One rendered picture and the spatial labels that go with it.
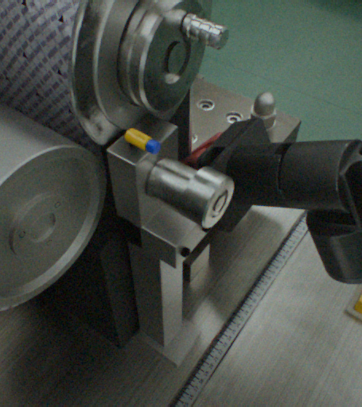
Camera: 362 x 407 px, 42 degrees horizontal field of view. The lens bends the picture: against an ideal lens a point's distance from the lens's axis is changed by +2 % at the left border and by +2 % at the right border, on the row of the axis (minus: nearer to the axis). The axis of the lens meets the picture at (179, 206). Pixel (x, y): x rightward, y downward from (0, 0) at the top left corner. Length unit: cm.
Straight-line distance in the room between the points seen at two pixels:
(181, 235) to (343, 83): 226
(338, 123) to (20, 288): 208
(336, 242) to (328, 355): 22
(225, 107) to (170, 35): 34
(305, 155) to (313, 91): 211
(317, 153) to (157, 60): 15
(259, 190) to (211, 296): 23
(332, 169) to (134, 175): 15
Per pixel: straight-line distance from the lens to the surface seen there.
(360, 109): 244
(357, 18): 314
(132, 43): 30
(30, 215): 31
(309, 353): 59
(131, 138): 29
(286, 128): 62
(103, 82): 30
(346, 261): 42
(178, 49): 32
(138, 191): 33
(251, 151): 41
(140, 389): 56
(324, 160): 37
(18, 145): 30
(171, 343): 56
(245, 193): 41
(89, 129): 31
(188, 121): 44
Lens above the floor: 142
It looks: 50 degrees down
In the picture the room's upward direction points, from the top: straight up
